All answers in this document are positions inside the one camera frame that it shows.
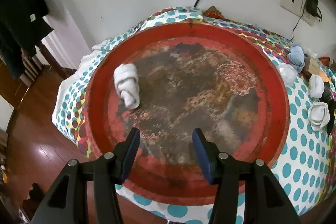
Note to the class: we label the brown cardboard Marubi box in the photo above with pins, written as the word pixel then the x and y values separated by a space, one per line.
pixel 311 66

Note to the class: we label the white wall socket plate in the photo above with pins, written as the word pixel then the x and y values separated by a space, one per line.
pixel 297 7

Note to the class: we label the dark hanging clothes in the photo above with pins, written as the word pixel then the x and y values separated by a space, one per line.
pixel 22 29

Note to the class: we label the black power adapter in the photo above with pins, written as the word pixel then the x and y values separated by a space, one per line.
pixel 312 7

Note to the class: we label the white rolled sock in tray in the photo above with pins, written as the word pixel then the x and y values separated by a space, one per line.
pixel 126 84

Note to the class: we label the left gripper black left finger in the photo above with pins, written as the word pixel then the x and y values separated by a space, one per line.
pixel 66 200

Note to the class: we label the red orange candy wrapper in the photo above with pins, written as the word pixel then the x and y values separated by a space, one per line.
pixel 213 12

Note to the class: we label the round red worn tray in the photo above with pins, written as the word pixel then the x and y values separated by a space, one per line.
pixel 190 75

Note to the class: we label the polka dot bed sheet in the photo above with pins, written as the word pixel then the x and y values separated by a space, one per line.
pixel 306 165

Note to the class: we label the clear plastic bag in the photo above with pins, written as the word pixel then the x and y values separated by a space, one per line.
pixel 287 73

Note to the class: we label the white sock large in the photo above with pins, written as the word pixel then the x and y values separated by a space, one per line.
pixel 318 115

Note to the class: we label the light blue rolled sock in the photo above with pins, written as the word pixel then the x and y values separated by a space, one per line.
pixel 296 58

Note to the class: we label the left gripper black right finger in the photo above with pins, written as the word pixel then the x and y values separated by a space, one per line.
pixel 265 199

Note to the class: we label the white sock small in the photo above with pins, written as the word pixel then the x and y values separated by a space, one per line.
pixel 316 86

